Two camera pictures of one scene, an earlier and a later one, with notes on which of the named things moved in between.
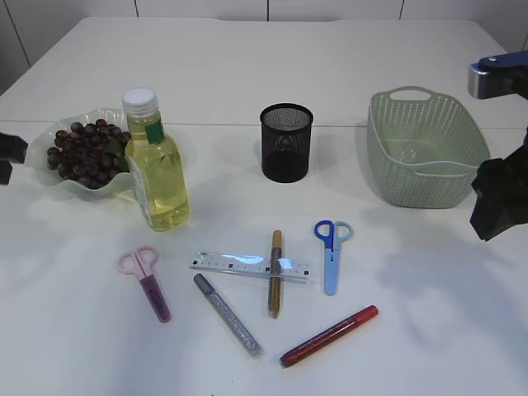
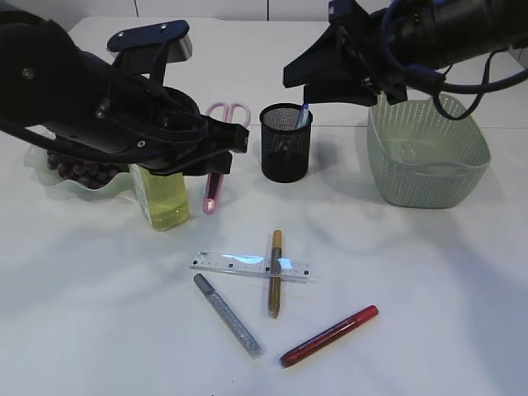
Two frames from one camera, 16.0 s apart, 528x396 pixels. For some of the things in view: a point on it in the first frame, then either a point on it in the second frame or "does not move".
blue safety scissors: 332,233 -> 303,118
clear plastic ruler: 255,266 does not move
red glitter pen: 327,335 does not move
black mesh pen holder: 285,142 does not move
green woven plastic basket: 425,147 does not move
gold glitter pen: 275,273 does not move
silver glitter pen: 250,346 does not move
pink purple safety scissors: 139,262 -> 214,181
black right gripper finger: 501,187 -> 327,60
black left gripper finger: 12,148 -> 151,124
